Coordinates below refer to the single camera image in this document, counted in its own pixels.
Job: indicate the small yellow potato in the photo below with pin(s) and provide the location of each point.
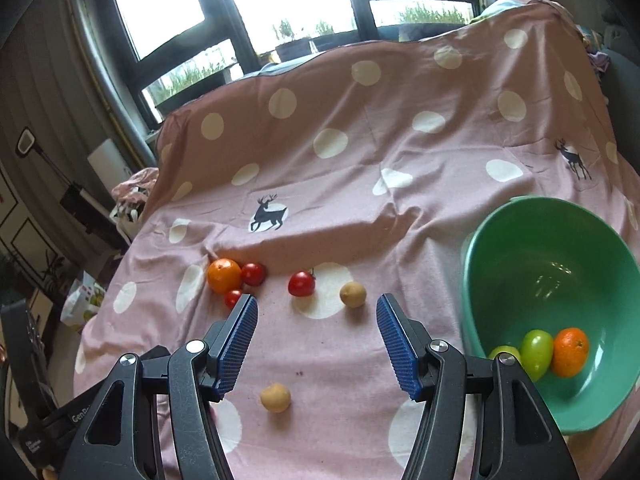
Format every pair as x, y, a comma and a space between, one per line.
275, 397
352, 294

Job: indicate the large orange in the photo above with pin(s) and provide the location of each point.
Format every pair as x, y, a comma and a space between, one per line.
570, 352

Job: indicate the white cylindrical appliance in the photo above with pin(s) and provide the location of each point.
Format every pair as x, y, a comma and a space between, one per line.
107, 162

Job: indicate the black box on stand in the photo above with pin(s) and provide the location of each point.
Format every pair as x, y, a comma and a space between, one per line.
87, 207

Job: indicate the black planter with green plants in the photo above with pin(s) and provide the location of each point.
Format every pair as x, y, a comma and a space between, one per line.
292, 47
435, 22
332, 39
195, 82

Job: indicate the colourful cloth pile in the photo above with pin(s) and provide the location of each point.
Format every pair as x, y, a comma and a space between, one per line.
595, 50

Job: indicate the floral cloth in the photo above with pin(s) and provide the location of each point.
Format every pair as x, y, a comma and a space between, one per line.
132, 192

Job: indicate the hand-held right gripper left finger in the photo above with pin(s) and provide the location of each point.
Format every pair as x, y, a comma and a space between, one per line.
235, 345

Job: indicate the small orange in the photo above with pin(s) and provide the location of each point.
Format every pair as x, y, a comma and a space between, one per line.
224, 275

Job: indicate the pink polka dot deer blanket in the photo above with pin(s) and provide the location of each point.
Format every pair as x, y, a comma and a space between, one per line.
350, 185

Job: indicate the red cherry tomato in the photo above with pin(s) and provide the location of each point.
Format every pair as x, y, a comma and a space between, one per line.
232, 298
301, 283
253, 273

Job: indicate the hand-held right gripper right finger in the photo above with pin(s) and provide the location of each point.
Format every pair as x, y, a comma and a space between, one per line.
395, 345

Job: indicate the dark green sofa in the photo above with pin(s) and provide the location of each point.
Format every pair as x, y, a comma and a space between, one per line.
622, 60

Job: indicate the green plastic bowl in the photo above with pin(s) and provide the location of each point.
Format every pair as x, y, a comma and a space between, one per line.
525, 240

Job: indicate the black framed window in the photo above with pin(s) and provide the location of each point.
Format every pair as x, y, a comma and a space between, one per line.
240, 25

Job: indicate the light green fruit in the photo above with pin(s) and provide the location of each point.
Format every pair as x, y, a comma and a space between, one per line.
505, 348

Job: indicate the green tomato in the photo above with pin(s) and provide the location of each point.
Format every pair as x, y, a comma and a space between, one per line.
536, 352

